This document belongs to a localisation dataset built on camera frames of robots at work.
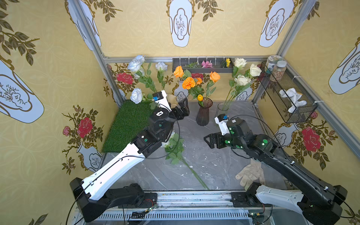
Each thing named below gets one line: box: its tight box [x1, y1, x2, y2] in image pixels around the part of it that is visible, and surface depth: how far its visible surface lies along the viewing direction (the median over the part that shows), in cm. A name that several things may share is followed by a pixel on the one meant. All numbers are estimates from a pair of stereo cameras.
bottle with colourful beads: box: [272, 60, 287, 83], surface depth 82 cm
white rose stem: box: [223, 57, 263, 111], surface depth 83 cm
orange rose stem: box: [205, 71, 221, 99], surface depth 87 cm
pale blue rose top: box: [134, 70, 146, 80], surface depth 81 cm
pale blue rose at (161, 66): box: [155, 61, 168, 91], surface depth 94 cm
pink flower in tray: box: [201, 60, 214, 68], surface depth 90 cm
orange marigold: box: [182, 76, 196, 90], surface depth 75 cm
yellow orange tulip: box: [197, 94, 204, 102], surface depth 83 cm
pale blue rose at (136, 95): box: [130, 88, 143, 105], surface depth 74 cm
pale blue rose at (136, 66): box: [127, 55, 158, 93], surface depth 81 cm
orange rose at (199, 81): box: [195, 77, 203, 85], surface depth 87 cm
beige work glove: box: [235, 158, 266, 191], surface depth 83 cm
